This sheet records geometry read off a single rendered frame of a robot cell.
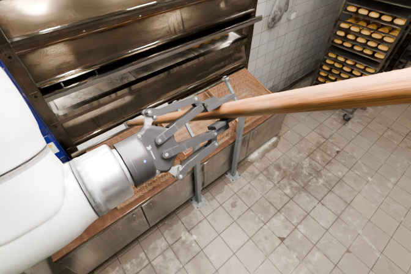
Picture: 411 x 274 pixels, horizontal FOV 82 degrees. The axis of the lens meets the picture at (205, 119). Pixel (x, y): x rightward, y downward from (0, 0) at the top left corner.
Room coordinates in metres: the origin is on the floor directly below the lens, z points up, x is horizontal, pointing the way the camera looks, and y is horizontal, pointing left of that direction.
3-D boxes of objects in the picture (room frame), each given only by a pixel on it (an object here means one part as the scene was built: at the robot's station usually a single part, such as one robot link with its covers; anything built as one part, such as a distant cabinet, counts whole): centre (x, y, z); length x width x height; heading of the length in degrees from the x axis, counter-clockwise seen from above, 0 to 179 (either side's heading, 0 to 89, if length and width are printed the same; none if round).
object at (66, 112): (1.68, 0.30, 1.16); 1.80 x 0.06 x 0.04; 129
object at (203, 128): (1.47, 0.10, 0.72); 0.56 x 0.49 x 0.28; 128
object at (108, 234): (1.37, 0.19, 0.29); 2.42 x 0.56 x 0.58; 129
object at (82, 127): (1.67, 0.28, 1.02); 1.79 x 0.11 x 0.19; 129
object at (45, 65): (1.67, 0.28, 1.54); 1.79 x 0.11 x 0.19; 129
